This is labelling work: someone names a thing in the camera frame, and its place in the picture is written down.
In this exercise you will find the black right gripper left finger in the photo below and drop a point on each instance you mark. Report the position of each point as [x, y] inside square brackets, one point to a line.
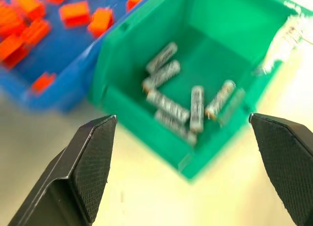
[80, 172]

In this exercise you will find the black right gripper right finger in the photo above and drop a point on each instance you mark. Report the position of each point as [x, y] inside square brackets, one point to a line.
[286, 162]

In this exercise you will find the blue plastic bin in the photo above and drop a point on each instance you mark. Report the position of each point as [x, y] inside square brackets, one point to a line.
[73, 64]

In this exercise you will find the green plastic bin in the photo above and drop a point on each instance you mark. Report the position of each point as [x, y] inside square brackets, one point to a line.
[195, 64]

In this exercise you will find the silver AA battery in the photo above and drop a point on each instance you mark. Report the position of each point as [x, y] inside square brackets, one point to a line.
[197, 109]
[174, 127]
[220, 99]
[162, 57]
[168, 105]
[162, 76]

